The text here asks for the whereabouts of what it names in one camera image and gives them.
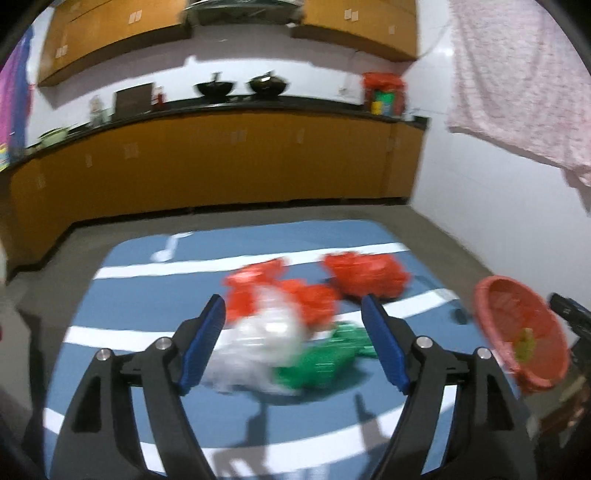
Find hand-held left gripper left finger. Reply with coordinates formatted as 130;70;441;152
48;294;227;480

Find purple hanging cloth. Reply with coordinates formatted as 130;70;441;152
0;28;35;169

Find blue white striped cloth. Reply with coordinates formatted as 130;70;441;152
44;219;522;480

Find black kitchen countertop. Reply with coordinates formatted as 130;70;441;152
0;95;430;174

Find black wok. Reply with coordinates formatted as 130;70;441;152
193;73;237;99

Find wooden cabinets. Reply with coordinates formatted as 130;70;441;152
37;0;419;88
0;111;428;273

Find red plastic basket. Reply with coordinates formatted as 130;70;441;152
473;275;571;394

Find red plastic bag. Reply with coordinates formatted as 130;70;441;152
362;71;407;93

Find wooden upper cabinets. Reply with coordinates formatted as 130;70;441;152
37;0;419;88

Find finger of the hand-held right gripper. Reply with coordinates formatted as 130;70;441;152
549;293;591;333

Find steel range hood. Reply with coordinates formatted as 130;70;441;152
182;0;305;12

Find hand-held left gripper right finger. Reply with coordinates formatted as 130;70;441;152
361;294;539;480

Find small orange plastic bag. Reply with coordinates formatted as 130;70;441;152
225;259;287;324

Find wooden stool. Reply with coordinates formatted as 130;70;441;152
536;360;591;444

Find white plastic bag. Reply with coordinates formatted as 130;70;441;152
203;286;310;393

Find olive green plastic bag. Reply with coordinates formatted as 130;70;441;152
515;328;536;363

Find green box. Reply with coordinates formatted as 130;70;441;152
372;90;397;115

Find wooden lower cabinets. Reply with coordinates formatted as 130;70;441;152
0;111;428;273

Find pink floral cloth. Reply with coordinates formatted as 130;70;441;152
445;0;591;188

